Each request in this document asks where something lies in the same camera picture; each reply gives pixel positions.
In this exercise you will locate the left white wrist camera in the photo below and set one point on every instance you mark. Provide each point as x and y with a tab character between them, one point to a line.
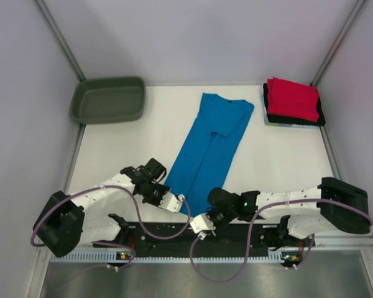
172	203

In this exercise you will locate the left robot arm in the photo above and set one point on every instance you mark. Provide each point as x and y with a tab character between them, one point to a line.
69	221

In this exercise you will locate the right aluminium corner post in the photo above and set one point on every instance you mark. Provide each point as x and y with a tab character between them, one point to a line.
353	16

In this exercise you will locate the aluminium corner post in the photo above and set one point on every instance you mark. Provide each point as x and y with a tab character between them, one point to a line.
353	16
60	39

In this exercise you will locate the left aluminium corner post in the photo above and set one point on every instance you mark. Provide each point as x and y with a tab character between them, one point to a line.
60	39

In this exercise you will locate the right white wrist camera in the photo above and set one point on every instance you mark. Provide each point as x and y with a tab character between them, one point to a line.
202	226

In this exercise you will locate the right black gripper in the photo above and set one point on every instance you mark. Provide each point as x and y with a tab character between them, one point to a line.
210	213

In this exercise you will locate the grey slotted cable duct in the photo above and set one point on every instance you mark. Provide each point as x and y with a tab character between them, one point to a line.
85	256

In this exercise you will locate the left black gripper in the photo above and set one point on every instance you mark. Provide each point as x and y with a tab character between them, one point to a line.
163	190

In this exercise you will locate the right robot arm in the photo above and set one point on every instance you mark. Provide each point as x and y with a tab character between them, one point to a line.
287	217

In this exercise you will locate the folded red t shirt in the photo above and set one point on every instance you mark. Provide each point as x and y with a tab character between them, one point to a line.
290	99

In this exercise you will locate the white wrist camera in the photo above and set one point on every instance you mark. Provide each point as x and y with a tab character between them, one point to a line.
172	203
202	226

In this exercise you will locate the dark green plastic bin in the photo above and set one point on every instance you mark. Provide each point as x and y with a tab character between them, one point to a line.
108	100

